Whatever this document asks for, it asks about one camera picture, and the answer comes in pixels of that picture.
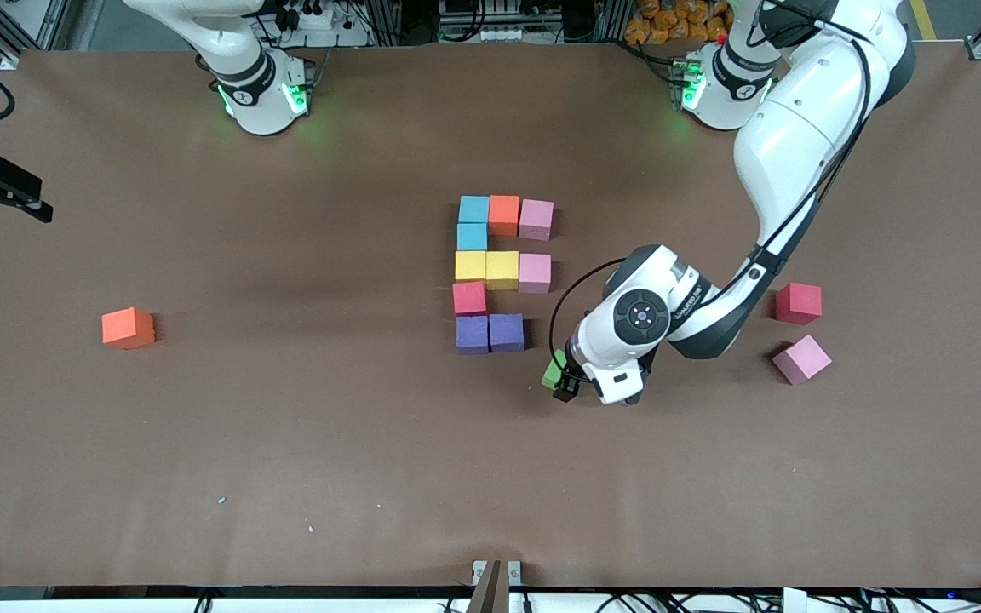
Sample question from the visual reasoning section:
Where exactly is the green foam block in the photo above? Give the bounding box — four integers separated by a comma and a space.
541, 349, 570, 391

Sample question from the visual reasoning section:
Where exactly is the purple foam block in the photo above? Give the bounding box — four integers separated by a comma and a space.
489, 312, 525, 352
456, 315, 490, 355

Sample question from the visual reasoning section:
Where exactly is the pink foam block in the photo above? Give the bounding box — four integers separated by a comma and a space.
771, 334, 834, 387
519, 253, 553, 295
519, 199, 555, 242

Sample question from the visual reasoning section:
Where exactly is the red foam block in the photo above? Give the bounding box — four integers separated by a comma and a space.
452, 282, 490, 318
775, 282, 823, 326

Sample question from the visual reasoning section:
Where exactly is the orange foam block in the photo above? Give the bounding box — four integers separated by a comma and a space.
101, 306, 157, 351
489, 195, 522, 238

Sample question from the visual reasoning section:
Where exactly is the paper table cover sheet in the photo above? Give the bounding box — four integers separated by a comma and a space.
0, 43, 981, 590

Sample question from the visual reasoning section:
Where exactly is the white power strip with plugs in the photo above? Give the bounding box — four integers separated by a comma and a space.
273, 0, 372, 49

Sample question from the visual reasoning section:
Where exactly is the orange packets heap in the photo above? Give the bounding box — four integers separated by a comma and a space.
624, 0, 734, 45

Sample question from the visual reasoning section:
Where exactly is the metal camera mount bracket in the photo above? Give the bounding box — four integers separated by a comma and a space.
465, 559, 524, 613

